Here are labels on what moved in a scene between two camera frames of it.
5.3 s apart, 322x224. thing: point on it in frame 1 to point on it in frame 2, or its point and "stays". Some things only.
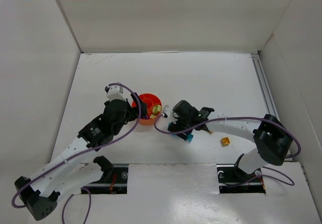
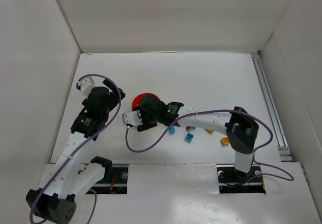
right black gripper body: [174, 124] to [145, 121]
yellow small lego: [225, 141] stays
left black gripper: [136, 107] to [115, 90]
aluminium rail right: [264, 87] stays
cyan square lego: [189, 137] stays
